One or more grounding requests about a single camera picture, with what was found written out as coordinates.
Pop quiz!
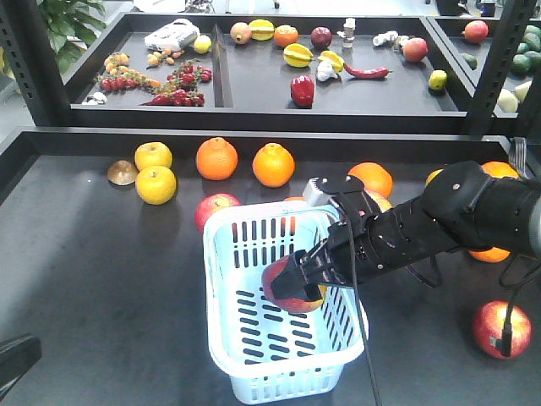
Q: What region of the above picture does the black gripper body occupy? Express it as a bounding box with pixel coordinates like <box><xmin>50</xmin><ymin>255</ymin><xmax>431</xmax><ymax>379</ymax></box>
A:
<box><xmin>313</xmin><ymin>175</ymin><xmax>380</xmax><ymax>288</ymax></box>

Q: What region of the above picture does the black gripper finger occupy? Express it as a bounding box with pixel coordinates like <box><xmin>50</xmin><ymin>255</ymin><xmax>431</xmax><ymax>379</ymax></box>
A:
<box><xmin>270</xmin><ymin>250</ymin><xmax>321</xmax><ymax>301</ymax></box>

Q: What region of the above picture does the red apple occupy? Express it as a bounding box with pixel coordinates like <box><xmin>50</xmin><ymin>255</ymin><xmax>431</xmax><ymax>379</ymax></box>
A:
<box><xmin>194</xmin><ymin>193</ymin><xmax>242</xmax><ymax>233</ymax></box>
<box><xmin>472</xmin><ymin>300</ymin><xmax>533</xmax><ymax>359</ymax></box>
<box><xmin>366</xmin><ymin>190</ymin><xmax>393</xmax><ymax>212</ymax></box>
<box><xmin>261</xmin><ymin>255</ymin><xmax>327</xmax><ymax>314</ymax></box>

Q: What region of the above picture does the light blue plastic basket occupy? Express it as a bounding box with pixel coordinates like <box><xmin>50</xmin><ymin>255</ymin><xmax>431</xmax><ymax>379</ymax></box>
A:
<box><xmin>203</xmin><ymin>200</ymin><xmax>369</xmax><ymax>404</ymax></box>

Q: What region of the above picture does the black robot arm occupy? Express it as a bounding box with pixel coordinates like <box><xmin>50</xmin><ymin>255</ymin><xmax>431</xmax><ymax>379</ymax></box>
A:
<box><xmin>262</xmin><ymin>161</ymin><xmax>540</xmax><ymax>305</ymax></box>

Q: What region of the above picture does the small orange behind basket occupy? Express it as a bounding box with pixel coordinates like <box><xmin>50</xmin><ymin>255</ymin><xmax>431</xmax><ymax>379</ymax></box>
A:
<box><xmin>283</xmin><ymin>196</ymin><xmax>306</xmax><ymax>201</ymax></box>

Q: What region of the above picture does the orange behind centre apple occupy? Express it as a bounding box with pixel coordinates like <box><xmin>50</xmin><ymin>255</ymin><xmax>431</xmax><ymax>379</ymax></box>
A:
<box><xmin>347</xmin><ymin>162</ymin><xmax>394</xmax><ymax>198</ymax></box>

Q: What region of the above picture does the yellow citrus right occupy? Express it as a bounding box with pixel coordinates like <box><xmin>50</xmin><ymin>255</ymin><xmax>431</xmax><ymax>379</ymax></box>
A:
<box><xmin>425</xmin><ymin>168</ymin><xmax>443</xmax><ymax>186</ymax></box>

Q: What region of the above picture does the orange far left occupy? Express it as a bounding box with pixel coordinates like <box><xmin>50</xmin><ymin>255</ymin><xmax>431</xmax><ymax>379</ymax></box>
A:
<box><xmin>195</xmin><ymin>137</ymin><xmax>238</xmax><ymax>181</ymax></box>

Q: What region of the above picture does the small orange right front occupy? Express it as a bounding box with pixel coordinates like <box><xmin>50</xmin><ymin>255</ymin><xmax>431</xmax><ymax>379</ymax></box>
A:
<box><xmin>468</xmin><ymin>247</ymin><xmax>511</xmax><ymax>263</ymax></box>

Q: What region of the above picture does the yellow apple front left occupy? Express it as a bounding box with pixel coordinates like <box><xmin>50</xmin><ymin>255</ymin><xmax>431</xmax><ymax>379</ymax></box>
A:
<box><xmin>135</xmin><ymin>166</ymin><xmax>177</xmax><ymax>206</ymax></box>

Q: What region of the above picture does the yellow apple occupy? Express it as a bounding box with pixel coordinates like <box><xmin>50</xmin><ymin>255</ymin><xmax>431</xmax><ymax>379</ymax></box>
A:
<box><xmin>134</xmin><ymin>141</ymin><xmax>172</xmax><ymax>171</ymax></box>
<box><xmin>135</xmin><ymin>166</ymin><xmax>177</xmax><ymax>206</ymax></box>

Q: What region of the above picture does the large orange far right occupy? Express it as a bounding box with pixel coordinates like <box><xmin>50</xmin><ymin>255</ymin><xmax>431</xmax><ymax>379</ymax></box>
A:
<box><xmin>481</xmin><ymin>161</ymin><xmax>519</xmax><ymax>178</ymax></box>

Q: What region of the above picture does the red bell pepper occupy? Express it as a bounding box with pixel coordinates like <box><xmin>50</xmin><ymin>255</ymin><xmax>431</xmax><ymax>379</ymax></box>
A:
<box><xmin>290</xmin><ymin>75</ymin><xmax>314</xmax><ymax>107</ymax></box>

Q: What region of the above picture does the red chili pepper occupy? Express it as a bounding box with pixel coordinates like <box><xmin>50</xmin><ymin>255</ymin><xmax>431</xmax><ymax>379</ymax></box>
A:
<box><xmin>343</xmin><ymin>64</ymin><xmax>391</xmax><ymax>80</ymax></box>

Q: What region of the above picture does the white garlic bulb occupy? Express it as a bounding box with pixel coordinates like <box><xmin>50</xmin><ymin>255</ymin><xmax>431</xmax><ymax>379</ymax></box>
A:
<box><xmin>316</xmin><ymin>60</ymin><xmax>338</xmax><ymax>82</ymax></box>

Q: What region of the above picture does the yellow apple rear left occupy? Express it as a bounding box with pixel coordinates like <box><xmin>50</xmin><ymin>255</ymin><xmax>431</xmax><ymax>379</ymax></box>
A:
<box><xmin>134</xmin><ymin>141</ymin><xmax>172</xmax><ymax>171</ymax></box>

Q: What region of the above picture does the yellow starfruit right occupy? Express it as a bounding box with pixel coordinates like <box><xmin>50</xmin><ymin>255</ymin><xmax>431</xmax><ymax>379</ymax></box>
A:
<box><xmin>318</xmin><ymin>50</ymin><xmax>344</xmax><ymax>73</ymax></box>

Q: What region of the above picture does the yellow starfruit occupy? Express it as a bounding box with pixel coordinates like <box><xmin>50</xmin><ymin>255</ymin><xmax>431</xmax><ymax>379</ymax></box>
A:
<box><xmin>249</xmin><ymin>19</ymin><xmax>275</xmax><ymax>41</ymax></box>
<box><xmin>318</xmin><ymin>50</ymin><xmax>344</xmax><ymax>73</ymax></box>
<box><xmin>282</xmin><ymin>43</ymin><xmax>314</xmax><ymax>68</ymax></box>

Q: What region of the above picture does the small green lemon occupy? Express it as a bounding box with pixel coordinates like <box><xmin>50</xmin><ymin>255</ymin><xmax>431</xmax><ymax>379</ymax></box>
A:
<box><xmin>428</xmin><ymin>69</ymin><xmax>448</xmax><ymax>91</ymax></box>

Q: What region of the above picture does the yellow starfruit middle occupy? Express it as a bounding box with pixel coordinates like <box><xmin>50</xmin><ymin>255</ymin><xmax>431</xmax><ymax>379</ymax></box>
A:
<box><xmin>282</xmin><ymin>43</ymin><xmax>314</xmax><ymax>68</ymax></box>

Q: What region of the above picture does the black wooden produce stand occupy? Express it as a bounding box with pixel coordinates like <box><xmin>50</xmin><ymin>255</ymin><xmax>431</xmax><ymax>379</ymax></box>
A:
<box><xmin>1</xmin><ymin>1</ymin><xmax>540</xmax><ymax>405</ymax></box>

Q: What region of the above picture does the red mango upper tray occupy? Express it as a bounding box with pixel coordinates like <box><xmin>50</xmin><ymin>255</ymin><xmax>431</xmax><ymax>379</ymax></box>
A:
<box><xmin>402</xmin><ymin>37</ymin><xmax>429</xmax><ymax>63</ymax></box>

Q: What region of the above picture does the cherry tomato vine right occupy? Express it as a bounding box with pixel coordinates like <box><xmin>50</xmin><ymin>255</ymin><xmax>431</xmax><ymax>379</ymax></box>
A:
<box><xmin>140</xmin><ymin>60</ymin><xmax>213</xmax><ymax>107</ymax></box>

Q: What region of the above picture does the cherry tomato vine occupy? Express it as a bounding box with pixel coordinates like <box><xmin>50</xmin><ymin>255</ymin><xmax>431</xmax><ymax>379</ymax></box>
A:
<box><xmin>140</xmin><ymin>60</ymin><xmax>213</xmax><ymax>107</ymax></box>
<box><xmin>96</xmin><ymin>52</ymin><xmax>161</xmax><ymax>92</ymax></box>

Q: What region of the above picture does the dark red plum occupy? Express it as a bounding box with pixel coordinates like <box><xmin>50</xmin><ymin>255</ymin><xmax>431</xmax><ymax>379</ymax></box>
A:
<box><xmin>310</xmin><ymin>26</ymin><xmax>333</xmax><ymax>50</ymax></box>

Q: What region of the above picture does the orange persimmon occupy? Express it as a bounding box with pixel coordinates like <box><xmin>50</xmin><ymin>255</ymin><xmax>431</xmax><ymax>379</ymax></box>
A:
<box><xmin>273</xmin><ymin>25</ymin><xmax>298</xmax><ymax>48</ymax></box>

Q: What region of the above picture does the yellow starfruit rear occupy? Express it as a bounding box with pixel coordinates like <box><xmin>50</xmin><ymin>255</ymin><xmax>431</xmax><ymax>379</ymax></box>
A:
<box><xmin>249</xmin><ymin>19</ymin><xmax>275</xmax><ymax>41</ymax></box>

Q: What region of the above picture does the pomegranate fruit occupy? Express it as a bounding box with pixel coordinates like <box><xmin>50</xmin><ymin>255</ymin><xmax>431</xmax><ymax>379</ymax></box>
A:
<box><xmin>230</xmin><ymin>22</ymin><xmax>252</xmax><ymax>45</ymax></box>

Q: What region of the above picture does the yellow lemon upper tray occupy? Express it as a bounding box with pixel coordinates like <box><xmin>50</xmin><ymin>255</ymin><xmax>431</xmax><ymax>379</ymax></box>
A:
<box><xmin>193</xmin><ymin>35</ymin><xmax>212</xmax><ymax>55</ymax></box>

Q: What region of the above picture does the cherry tomato vine left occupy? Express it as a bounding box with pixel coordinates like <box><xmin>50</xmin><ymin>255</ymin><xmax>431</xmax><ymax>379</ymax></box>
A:
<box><xmin>96</xmin><ymin>52</ymin><xmax>161</xmax><ymax>92</ymax></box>

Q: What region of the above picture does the white plastic package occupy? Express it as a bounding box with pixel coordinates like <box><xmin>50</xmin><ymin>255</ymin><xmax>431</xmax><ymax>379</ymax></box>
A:
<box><xmin>144</xmin><ymin>19</ymin><xmax>200</xmax><ymax>52</ymax></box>

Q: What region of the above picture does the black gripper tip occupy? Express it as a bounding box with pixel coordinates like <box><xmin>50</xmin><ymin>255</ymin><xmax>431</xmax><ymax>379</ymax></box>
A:
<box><xmin>1</xmin><ymin>334</ymin><xmax>42</xmax><ymax>398</ymax></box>

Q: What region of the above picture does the green potted plant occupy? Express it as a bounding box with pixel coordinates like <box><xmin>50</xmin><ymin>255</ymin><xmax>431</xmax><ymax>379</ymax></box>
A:
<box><xmin>36</xmin><ymin>0</ymin><xmax>106</xmax><ymax>74</ymax></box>

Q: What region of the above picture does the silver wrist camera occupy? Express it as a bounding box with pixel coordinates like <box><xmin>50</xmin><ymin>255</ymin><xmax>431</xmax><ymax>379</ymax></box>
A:
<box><xmin>302</xmin><ymin>177</ymin><xmax>333</xmax><ymax>206</ymax></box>

